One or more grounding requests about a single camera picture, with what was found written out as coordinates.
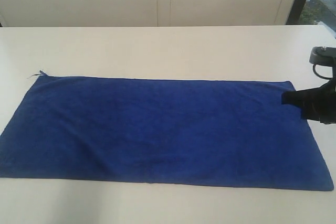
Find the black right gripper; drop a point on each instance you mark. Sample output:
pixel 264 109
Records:
pixel 317 104

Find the blue towel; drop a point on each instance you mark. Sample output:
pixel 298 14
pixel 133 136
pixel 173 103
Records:
pixel 193 132

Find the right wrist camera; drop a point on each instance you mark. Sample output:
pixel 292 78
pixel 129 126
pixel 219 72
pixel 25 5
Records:
pixel 323 56

